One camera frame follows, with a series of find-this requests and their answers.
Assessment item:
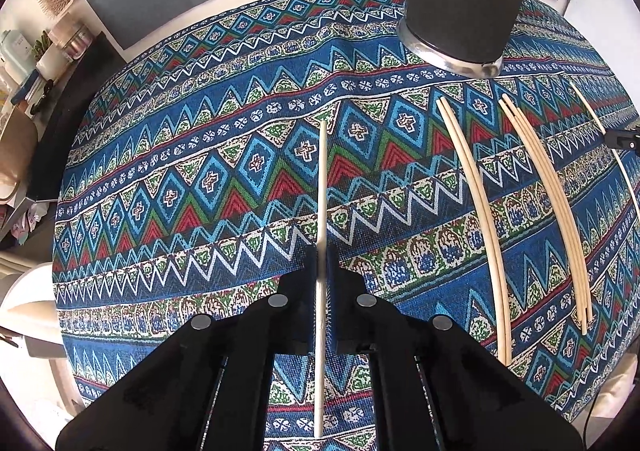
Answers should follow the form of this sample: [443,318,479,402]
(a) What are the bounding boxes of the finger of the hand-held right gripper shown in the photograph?
[606,127,640,150]

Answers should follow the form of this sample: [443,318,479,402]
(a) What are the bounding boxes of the white plant pot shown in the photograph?
[36,47,67,82]

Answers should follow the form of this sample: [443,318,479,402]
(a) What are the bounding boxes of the wooden chair back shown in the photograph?
[0,108,40,204]

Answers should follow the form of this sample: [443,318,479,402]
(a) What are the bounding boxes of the pale green appliance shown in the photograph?
[0,31,32,78]

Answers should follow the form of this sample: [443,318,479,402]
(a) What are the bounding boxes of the light wooden chopstick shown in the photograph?
[498,100,588,336]
[505,94,596,322]
[436,98,508,364]
[569,82,640,227]
[315,121,331,439]
[441,97,512,351]
[501,95,593,327]

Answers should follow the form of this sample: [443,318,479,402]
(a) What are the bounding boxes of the pink jar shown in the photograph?
[60,26,94,62]

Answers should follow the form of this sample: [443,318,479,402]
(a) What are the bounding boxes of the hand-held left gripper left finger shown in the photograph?
[55,247,319,451]

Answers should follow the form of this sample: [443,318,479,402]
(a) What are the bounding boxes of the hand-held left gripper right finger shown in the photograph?
[327,251,583,451]

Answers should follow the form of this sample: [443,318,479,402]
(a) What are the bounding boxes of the blue patterned tablecloth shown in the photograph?
[52,0,640,451]

